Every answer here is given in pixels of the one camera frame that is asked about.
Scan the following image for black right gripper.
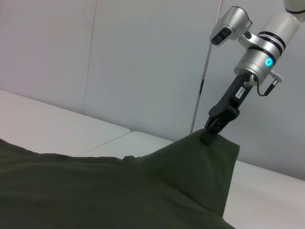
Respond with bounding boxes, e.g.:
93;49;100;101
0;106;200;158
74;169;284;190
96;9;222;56
201;73;253;145

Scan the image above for dark green shirt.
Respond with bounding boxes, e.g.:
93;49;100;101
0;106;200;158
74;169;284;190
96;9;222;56
0;128;240;229

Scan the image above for right gripper cable with plugs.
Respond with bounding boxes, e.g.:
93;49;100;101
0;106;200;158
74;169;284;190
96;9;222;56
243;71;285;97

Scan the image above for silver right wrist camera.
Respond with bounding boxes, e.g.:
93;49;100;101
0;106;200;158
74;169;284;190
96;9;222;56
211;6;263;50

